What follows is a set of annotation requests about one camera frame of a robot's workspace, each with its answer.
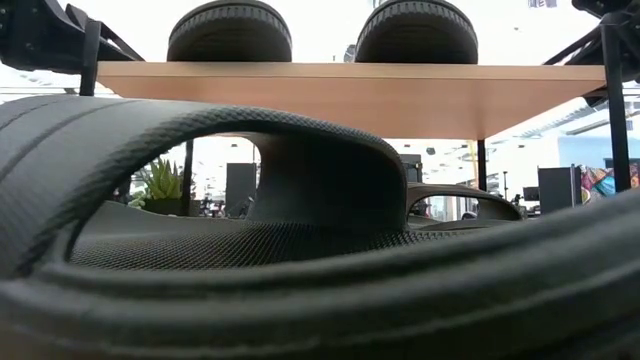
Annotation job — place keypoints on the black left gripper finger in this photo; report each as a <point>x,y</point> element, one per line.
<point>107,47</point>
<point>60,45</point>

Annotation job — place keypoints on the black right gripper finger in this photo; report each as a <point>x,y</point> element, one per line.
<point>595,97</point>

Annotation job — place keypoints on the dark grey rubber slide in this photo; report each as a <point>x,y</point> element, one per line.
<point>230,35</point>
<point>416,35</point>
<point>100,170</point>
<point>452,189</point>

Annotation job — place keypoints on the wooden shelf with black frame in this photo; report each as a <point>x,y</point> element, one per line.
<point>350,97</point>

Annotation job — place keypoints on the colourful patterned cloth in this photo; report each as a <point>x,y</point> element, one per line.
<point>597,182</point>

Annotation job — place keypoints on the black box cabinet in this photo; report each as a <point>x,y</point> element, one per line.
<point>557,190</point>

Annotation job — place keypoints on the small black monitor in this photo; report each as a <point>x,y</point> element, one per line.
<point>531,193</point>

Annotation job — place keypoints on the green succulent plant in pot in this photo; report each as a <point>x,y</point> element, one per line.
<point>160,185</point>

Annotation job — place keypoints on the tall black cabinet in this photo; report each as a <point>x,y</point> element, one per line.
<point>240,190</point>

